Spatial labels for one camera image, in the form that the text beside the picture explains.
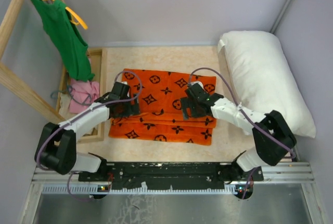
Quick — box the orange patterned pillowcase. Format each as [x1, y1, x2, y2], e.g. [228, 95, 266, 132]
[108, 69, 216, 146]

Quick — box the white pillow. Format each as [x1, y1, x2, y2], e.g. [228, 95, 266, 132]
[217, 31, 316, 138]

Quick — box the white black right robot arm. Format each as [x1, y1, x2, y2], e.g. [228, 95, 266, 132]
[180, 82, 297, 183]

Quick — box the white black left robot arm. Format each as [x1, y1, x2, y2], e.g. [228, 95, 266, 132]
[35, 82, 142, 181]

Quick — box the grey clothes hanger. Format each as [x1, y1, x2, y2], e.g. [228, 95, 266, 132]
[50, 85, 93, 106]

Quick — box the pink cloth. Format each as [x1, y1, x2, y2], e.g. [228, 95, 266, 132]
[69, 79, 100, 102]

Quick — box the wooden tray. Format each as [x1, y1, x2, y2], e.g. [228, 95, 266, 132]
[51, 48, 107, 143]

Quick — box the cream cloth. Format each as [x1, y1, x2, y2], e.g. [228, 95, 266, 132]
[59, 94, 88, 119]

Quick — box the green tank top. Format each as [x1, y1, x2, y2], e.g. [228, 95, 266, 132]
[30, 0, 95, 82]

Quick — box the wooden clothes rack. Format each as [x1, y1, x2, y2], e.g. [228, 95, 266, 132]
[1, 0, 63, 123]

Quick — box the yellow clothes hanger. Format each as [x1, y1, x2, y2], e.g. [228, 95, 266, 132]
[28, 0, 88, 30]

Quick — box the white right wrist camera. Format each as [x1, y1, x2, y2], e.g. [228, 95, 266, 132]
[188, 81, 203, 88]

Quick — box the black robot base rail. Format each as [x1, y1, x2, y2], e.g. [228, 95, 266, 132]
[79, 162, 251, 190]

